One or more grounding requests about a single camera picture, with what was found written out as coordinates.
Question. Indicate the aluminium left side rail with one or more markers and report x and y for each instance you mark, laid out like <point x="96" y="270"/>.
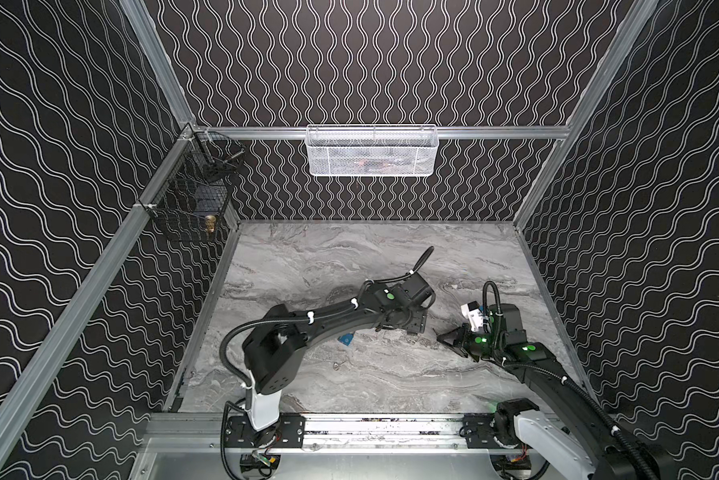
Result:
<point x="30" y="388"/>

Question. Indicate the aluminium back crossbar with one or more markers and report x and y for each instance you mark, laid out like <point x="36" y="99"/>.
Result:
<point x="405" y="131"/>

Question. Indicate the small dark padlock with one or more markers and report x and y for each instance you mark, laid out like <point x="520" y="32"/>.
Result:
<point x="346" y="339"/>

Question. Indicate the white mesh wall basket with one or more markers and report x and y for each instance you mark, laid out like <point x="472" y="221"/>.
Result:
<point x="374" y="156"/>

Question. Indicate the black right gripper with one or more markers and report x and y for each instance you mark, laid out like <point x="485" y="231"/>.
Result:
<point x="464" y="339"/>

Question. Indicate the aluminium frame post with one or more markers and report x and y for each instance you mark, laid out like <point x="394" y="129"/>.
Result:
<point x="625" y="37"/>
<point x="153" y="50"/>

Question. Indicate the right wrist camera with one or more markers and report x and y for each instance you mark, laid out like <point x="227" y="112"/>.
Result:
<point x="474" y="315"/>

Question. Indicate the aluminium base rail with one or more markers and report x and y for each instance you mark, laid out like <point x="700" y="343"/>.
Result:
<point x="327" y="434"/>

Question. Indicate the brass padlock in basket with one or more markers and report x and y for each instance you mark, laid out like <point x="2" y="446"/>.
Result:
<point x="210" y="223"/>

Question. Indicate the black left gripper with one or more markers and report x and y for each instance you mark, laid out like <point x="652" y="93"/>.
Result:
<point x="413" y="322"/>

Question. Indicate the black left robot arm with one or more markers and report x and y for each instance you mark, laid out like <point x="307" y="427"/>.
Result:
<point x="266" y="354"/>

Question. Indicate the aluminium frame post back right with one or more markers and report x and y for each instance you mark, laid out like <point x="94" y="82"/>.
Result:
<point x="625" y="37"/>

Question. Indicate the aluminium frame post back left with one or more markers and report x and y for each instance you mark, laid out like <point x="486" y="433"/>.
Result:
<point x="153" y="50"/>

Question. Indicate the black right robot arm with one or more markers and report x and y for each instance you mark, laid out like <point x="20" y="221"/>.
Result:
<point x="590" y="444"/>

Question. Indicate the black wire wall basket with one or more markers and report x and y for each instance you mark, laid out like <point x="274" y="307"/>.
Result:
<point x="201" y="184"/>

